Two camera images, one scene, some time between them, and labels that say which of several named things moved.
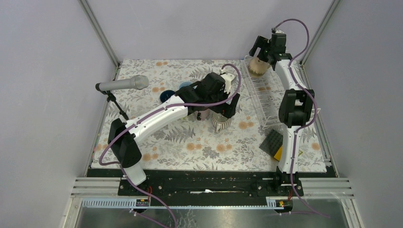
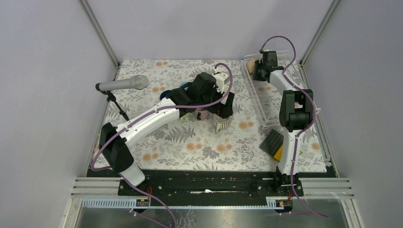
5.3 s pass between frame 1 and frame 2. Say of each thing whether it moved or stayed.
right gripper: moved
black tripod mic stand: stayed
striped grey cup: stayed
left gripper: stayed
